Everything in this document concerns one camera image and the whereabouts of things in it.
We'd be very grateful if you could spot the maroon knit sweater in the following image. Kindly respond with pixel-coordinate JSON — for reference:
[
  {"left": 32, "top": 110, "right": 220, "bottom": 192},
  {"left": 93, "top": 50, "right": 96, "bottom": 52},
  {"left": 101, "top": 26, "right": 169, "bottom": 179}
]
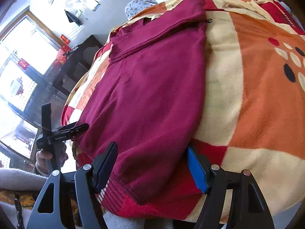
[{"left": 75, "top": 0, "right": 207, "bottom": 215}]

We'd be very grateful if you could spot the left forearm white sleeve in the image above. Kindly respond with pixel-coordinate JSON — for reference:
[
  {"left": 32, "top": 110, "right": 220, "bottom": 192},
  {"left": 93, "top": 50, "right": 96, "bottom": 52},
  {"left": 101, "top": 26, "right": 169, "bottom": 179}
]
[{"left": 0, "top": 168, "right": 47, "bottom": 191}]

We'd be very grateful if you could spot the person's left hand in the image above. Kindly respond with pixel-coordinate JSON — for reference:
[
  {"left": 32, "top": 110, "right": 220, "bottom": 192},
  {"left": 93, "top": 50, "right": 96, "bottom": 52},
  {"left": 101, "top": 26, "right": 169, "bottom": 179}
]
[{"left": 35, "top": 144, "right": 68, "bottom": 175}]

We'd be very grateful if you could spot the dark wooden side table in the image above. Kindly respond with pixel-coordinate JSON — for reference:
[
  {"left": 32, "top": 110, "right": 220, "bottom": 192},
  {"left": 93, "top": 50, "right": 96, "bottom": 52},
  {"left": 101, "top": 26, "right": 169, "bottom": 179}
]
[{"left": 52, "top": 35, "right": 102, "bottom": 96}]

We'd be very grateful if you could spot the large bright window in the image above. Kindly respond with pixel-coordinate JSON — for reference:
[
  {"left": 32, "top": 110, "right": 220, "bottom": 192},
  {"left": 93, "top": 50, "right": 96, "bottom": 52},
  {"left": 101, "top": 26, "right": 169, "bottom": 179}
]
[{"left": 1, "top": 10, "right": 67, "bottom": 166}]

